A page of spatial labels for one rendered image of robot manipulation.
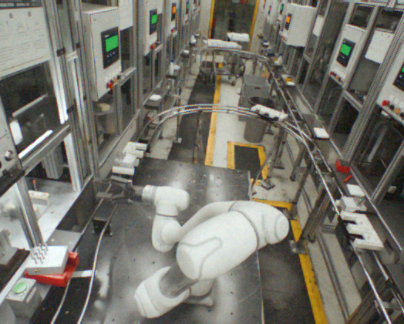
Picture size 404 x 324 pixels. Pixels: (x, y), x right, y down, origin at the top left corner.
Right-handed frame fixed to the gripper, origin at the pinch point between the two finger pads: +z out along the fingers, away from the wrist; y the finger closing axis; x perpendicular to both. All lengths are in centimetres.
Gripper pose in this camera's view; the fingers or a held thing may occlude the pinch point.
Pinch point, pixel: (101, 187)
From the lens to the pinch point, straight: 138.1
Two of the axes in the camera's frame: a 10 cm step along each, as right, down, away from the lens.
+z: -9.9, -1.4, 0.2
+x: -0.9, 5.3, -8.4
